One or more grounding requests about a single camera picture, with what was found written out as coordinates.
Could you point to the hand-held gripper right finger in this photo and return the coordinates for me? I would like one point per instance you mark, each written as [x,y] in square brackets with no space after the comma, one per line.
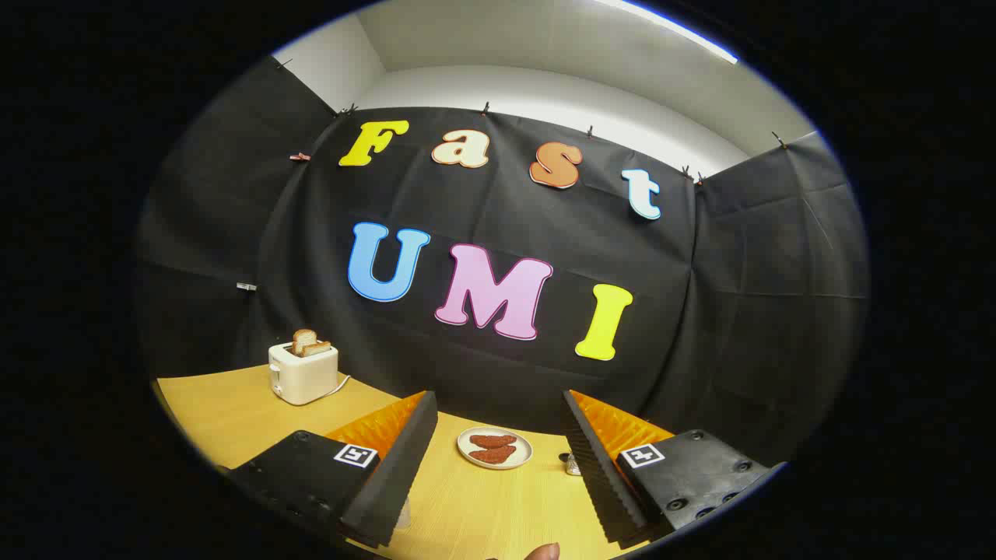
[595,467]

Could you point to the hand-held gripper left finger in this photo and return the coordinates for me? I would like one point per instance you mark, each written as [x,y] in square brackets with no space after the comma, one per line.
[389,482]

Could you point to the white plate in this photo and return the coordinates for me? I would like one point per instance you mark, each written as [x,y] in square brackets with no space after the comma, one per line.
[526,451]

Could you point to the red meat slice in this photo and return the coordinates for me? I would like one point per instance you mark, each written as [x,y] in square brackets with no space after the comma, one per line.
[492,455]
[492,441]

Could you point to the wooden table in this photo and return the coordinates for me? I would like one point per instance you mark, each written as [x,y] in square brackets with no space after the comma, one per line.
[498,505]

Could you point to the cream toaster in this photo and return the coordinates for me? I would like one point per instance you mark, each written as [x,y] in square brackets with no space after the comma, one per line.
[303,377]

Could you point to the toast slice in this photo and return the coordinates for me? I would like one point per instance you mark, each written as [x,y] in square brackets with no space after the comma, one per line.
[303,338]
[317,349]

